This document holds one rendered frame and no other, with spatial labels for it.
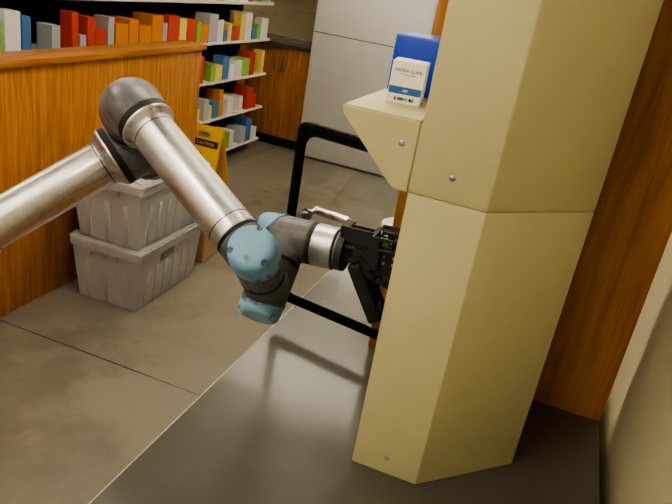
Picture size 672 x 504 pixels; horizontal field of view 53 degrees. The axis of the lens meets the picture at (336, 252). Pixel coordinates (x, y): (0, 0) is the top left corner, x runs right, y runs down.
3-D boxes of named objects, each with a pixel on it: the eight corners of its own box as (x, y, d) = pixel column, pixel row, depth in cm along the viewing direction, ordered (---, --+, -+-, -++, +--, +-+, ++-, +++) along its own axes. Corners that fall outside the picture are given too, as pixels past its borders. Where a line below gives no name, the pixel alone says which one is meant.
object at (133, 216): (207, 220, 360) (213, 162, 347) (140, 256, 307) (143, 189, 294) (142, 201, 371) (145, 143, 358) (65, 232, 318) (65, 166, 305)
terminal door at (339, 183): (396, 348, 136) (439, 160, 121) (275, 296, 149) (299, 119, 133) (398, 347, 137) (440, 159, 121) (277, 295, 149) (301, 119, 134)
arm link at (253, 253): (125, 36, 113) (299, 242, 97) (145, 76, 123) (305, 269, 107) (65, 72, 110) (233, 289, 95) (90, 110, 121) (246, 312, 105)
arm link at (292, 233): (256, 261, 121) (272, 221, 124) (312, 276, 118) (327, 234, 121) (243, 243, 114) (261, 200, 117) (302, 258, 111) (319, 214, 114)
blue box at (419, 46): (457, 96, 114) (469, 42, 111) (445, 103, 105) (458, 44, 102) (401, 84, 117) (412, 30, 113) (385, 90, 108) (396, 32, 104)
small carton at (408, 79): (422, 102, 102) (430, 62, 100) (419, 107, 98) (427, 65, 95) (390, 96, 103) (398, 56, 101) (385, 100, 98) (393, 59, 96)
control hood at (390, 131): (452, 150, 121) (465, 95, 117) (407, 193, 92) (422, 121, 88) (392, 136, 124) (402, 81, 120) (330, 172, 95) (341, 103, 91)
